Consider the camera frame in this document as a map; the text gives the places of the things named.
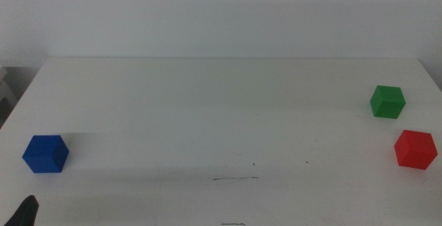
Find blue cube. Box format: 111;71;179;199
21;135;70;174

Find green cube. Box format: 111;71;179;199
369;85;407;120

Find red cube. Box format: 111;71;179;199
394;129;439;171

